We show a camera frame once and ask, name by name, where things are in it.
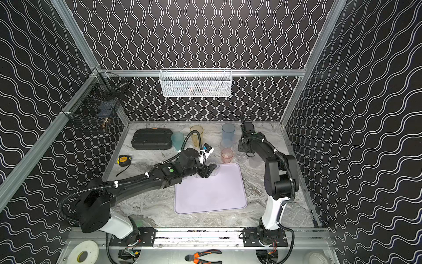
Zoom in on small pink plastic cup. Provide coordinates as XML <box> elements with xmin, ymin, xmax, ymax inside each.
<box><xmin>221</xmin><ymin>148</ymin><xmax>234</xmax><ymax>163</ymax></box>

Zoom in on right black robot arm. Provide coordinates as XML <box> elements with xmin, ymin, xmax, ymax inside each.
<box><xmin>238</xmin><ymin>114</ymin><xmax>298</xmax><ymax>246</ymax></box>

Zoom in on tall yellow plastic cup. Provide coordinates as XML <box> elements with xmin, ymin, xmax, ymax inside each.
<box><xmin>190</xmin><ymin>125</ymin><xmax>204</xmax><ymax>147</ymax></box>

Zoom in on clear plain glass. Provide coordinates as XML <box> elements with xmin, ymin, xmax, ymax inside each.
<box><xmin>207</xmin><ymin>157</ymin><xmax>221</xmax><ymax>169</ymax></box>

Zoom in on teal textured plastic cup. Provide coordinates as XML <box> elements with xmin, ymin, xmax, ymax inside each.
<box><xmin>171</xmin><ymin>132</ymin><xmax>185</xmax><ymax>151</ymax></box>

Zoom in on white tape roll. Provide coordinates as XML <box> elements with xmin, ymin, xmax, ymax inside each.
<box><xmin>66</xmin><ymin>240</ymin><xmax>100</xmax><ymax>264</ymax></box>

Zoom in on black wire basket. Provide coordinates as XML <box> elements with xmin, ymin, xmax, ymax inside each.
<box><xmin>64</xmin><ymin>69</ymin><xmax>130</xmax><ymax>132</ymax></box>

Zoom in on white wire mesh basket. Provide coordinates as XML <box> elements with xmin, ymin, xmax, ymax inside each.
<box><xmin>159</xmin><ymin>68</ymin><xmax>233</xmax><ymax>97</ymax></box>

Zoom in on tall blue plastic cup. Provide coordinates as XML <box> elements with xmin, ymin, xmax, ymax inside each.
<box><xmin>222</xmin><ymin>123</ymin><xmax>236</xmax><ymax>141</ymax></box>

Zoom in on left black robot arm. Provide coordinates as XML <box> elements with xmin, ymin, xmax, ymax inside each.
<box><xmin>58</xmin><ymin>142</ymin><xmax>216</xmax><ymax>245</ymax></box>

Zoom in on orange black pliers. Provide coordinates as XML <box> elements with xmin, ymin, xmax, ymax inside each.
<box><xmin>184</xmin><ymin>249</ymin><xmax>223</xmax><ymax>264</ymax></box>

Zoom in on white round object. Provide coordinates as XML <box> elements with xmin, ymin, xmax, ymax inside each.
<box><xmin>303</xmin><ymin>252</ymin><xmax>330</xmax><ymax>264</ymax></box>

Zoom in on black plastic tool case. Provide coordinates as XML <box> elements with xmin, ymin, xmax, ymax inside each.
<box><xmin>131</xmin><ymin>128</ymin><xmax>173</xmax><ymax>150</ymax></box>

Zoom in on lavender plastic tray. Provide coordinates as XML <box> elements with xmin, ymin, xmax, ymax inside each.
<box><xmin>174</xmin><ymin>163</ymin><xmax>247</xmax><ymax>215</ymax></box>

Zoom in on yellow black tape measure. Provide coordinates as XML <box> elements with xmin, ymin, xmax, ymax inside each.
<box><xmin>116</xmin><ymin>155</ymin><xmax>132</xmax><ymax>177</ymax></box>

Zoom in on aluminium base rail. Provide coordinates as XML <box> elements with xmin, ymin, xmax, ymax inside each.
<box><xmin>67</xmin><ymin>227</ymin><xmax>331</xmax><ymax>250</ymax></box>

